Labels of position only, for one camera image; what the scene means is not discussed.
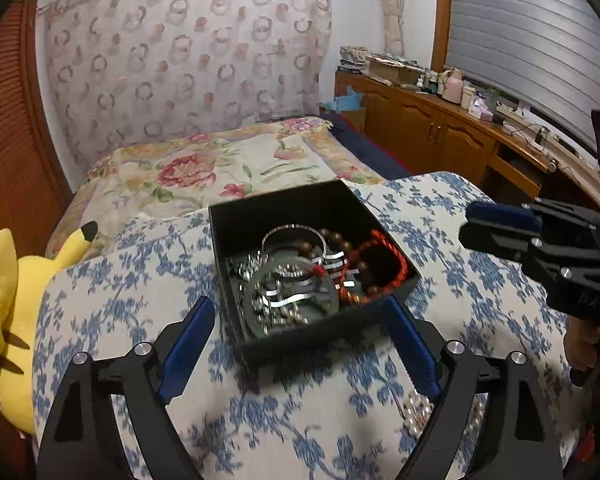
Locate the wooden window frame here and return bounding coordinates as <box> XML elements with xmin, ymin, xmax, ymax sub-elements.
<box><xmin>429</xmin><ymin>0</ymin><xmax>454</xmax><ymax>73</ymax></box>

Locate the white pearl necklace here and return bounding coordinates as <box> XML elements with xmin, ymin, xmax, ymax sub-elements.
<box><xmin>402</xmin><ymin>391</ymin><xmax>487</xmax><ymax>438</ymax></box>

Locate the flat cardboard box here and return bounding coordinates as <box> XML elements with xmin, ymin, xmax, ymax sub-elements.
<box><xmin>367</xmin><ymin>55</ymin><xmax>424</xmax><ymax>86</ymax></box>

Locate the pink thermos jug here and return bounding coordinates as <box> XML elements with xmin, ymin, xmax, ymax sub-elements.
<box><xmin>442</xmin><ymin>69</ymin><xmax>465</xmax><ymax>104</ymax></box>

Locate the stack of patterned boxes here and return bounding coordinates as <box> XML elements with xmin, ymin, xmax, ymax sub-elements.
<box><xmin>339</xmin><ymin>46</ymin><xmax>371</xmax><ymax>74</ymax></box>

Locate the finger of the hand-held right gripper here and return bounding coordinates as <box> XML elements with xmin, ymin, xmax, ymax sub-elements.
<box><xmin>458</xmin><ymin>221</ymin><xmax>571</xmax><ymax>281</ymax></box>
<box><xmin>466</xmin><ymin>200</ymin><xmax>600</xmax><ymax>241</ymax></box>

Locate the red cord bracelet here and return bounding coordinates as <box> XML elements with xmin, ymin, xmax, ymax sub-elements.
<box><xmin>336</xmin><ymin>230</ymin><xmax>411</xmax><ymax>307</ymax></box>

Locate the beige lace curtain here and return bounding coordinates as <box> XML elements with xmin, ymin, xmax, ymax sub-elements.
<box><xmin>377</xmin><ymin>0</ymin><xmax>407</xmax><ymax>58</ymax></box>

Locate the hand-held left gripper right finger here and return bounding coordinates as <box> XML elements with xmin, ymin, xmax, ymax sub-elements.
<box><xmin>382</xmin><ymin>296</ymin><xmax>566</xmax><ymax>480</ymax></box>

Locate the round silver bangle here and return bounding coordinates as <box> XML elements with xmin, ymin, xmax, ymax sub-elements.
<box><xmin>260</xmin><ymin>223</ymin><xmax>332</xmax><ymax>267</ymax></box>

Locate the grey window blind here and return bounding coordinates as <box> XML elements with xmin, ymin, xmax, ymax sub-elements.
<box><xmin>445</xmin><ymin>0</ymin><xmax>600</xmax><ymax>153</ymax></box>

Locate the yellow plush toy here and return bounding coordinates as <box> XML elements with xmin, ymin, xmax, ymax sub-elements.
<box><xmin>0</xmin><ymin>221</ymin><xmax>99</xmax><ymax>437</ymax></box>

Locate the pink floral quilt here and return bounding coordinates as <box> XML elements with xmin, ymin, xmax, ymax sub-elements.
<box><xmin>45</xmin><ymin>116</ymin><xmax>388</xmax><ymax>261</ymax></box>

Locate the blue floral blanket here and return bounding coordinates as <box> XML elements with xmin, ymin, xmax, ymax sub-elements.
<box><xmin>32</xmin><ymin>171</ymin><xmax>600</xmax><ymax>480</ymax></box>

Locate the brown louvered wardrobe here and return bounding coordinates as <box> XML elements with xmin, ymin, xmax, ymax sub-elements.
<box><xmin>0</xmin><ymin>0</ymin><xmax>76</xmax><ymax>311</ymax></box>

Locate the light blue plastic bag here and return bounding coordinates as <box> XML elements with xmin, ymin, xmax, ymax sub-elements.
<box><xmin>322</xmin><ymin>86</ymin><xmax>367</xmax><ymax>112</ymax></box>

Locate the long wooden cabinet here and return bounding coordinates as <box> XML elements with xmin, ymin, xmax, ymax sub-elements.
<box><xmin>334</xmin><ymin>70</ymin><xmax>600</xmax><ymax>211</ymax></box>

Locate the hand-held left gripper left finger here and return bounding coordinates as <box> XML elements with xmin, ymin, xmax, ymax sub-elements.
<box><xmin>35</xmin><ymin>295</ymin><xmax>217</xmax><ymax>480</ymax></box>

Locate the pink tissue box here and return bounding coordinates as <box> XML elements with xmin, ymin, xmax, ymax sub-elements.
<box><xmin>467</xmin><ymin>100</ymin><xmax>495</xmax><ymax>122</ymax></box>

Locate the person's right hand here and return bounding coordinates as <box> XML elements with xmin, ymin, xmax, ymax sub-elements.
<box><xmin>564</xmin><ymin>316</ymin><xmax>600</xmax><ymax>388</ymax></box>

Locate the brown wooden bead bracelet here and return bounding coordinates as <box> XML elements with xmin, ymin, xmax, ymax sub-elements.
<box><xmin>316</xmin><ymin>227</ymin><xmax>377</xmax><ymax>307</ymax></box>

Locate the tangle of silver bracelets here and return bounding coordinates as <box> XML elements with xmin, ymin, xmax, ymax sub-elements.
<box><xmin>229</xmin><ymin>254</ymin><xmax>342</xmax><ymax>337</ymax></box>

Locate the sheer ring-patterned curtain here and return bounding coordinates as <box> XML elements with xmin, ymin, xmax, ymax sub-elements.
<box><xmin>37</xmin><ymin>0</ymin><xmax>333</xmax><ymax>186</ymax></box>

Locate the dark blue bed sheet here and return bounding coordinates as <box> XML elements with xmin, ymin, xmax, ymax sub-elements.
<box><xmin>325</xmin><ymin>112</ymin><xmax>415</xmax><ymax>182</ymax></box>

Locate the black box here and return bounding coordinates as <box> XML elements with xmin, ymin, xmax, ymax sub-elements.
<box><xmin>208</xmin><ymin>180</ymin><xmax>422</xmax><ymax>363</ymax></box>

